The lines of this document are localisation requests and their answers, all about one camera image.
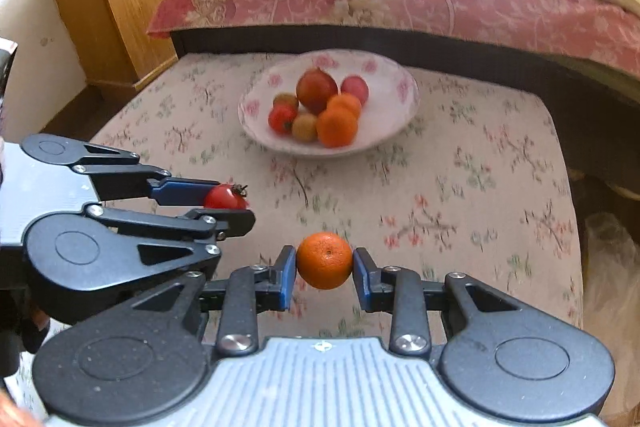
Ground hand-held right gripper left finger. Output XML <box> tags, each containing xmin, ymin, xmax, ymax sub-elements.
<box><xmin>112</xmin><ymin>245</ymin><xmax>298</xmax><ymax>355</ymax></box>

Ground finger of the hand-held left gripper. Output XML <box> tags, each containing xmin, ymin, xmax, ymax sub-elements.
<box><xmin>85</xmin><ymin>203</ymin><xmax>257</xmax><ymax>278</ymax></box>
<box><xmin>70</xmin><ymin>142</ymin><xmax>223</xmax><ymax>210</ymax></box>

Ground large red tomato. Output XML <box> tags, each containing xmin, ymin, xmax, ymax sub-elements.
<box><xmin>296</xmin><ymin>68</ymin><xmax>340</xmax><ymax>115</ymax></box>

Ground white floral rim bowl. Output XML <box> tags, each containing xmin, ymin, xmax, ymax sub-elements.
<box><xmin>237</xmin><ymin>49</ymin><xmax>420</xmax><ymax>158</ymax></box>

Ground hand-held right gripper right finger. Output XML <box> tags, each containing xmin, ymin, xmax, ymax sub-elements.
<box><xmin>352</xmin><ymin>247</ymin><xmax>541</xmax><ymax>356</ymax></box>

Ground red cherry tomato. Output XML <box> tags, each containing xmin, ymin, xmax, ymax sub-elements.
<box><xmin>340</xmin><ymin>75</ymin><xmax>370</xmax><ymax>106</ymax></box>
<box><xmin>268</xmin><ymin>103</ymin><xmax>299</xmax><ymax>136</ymax></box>
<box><xmin>204</xmin><ymin>183</ymin><xmax>250</xmax><ymax>210</ymax></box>

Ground floral print table cloth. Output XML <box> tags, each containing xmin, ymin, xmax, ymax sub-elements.
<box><xmin>90</xmin><ymin>52</ymin><xmax>585</xmax><ymax>343</ymax></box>

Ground small orange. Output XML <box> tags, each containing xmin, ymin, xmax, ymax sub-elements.
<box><xmin>296</xmin><ymin>232</ymin><xmax>354</xmax><ymax>291</ymax></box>
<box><xmin>316</xmin><ymin>107</ymin><xmax>359</xmax><ymax>148</ymax></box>
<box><xmin>326</xmin><ymin>93</ymin><xmax>363</xmax><ymax>118</ymax></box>

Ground translucent plastic bag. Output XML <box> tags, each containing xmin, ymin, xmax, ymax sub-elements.
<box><xmin>580</xmin><ymin>212</ymin><xmax>640</xmax><ymax>413</ymax></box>

